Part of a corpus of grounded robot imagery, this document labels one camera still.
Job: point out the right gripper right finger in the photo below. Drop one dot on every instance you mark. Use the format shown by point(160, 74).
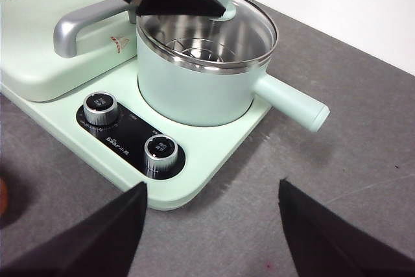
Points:
point(340, 244)

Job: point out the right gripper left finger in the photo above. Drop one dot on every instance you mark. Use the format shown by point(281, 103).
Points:
point(81, 244)

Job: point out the glass lid with green knob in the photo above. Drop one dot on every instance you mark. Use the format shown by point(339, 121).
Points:
point(246, 33)

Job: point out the brown potato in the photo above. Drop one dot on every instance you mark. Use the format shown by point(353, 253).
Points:
point(2, 196)

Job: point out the silver control knob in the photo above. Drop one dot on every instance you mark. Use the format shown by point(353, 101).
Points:
point(100, 106)
point(161, 152)

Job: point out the mint green griddle cover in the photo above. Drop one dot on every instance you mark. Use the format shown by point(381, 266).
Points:
point(39, 72)

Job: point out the mint green breakfast machine base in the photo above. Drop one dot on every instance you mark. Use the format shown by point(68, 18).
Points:
point(207, 160)

